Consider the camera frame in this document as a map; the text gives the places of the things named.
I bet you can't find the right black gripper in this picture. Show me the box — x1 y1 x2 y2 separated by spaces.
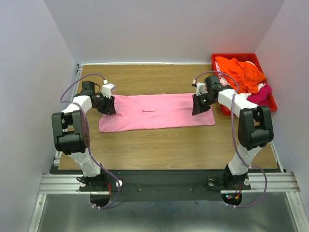
191 92 215 116

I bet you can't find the light pink t shirt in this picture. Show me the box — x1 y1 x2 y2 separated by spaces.
98 93 215 133

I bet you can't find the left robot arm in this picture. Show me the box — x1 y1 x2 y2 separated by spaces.
51 80 116 191

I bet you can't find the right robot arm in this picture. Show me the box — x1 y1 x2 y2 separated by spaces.
192 75 274 189

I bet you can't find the orange t shirt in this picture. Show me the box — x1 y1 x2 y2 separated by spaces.
215 57 266 94

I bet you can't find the magenta t shirt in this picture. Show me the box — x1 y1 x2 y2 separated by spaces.
247 83 272 106

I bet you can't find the red plastic bin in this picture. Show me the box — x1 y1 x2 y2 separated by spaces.
211 53 277 112

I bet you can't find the white round knob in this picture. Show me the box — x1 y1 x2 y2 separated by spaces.
115 180 123 187

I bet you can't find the silver round knob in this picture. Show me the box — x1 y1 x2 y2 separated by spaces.
208 179 215 187

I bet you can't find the small circuit board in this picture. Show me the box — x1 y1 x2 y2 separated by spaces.
225 193 242 201

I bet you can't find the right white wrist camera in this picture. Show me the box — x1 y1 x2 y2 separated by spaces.
192 80 208 96

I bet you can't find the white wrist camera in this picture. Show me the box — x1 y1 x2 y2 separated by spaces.
101 83 117 98
192 80 208 96

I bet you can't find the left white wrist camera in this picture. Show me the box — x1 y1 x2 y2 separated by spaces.
101 83 117 98

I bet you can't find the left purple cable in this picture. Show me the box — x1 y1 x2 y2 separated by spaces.
59 72 123 210

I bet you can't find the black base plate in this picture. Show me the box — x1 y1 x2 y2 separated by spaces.
80 170 251 204

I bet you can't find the aluminium frame rail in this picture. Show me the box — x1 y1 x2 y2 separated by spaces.
39 173 300 194

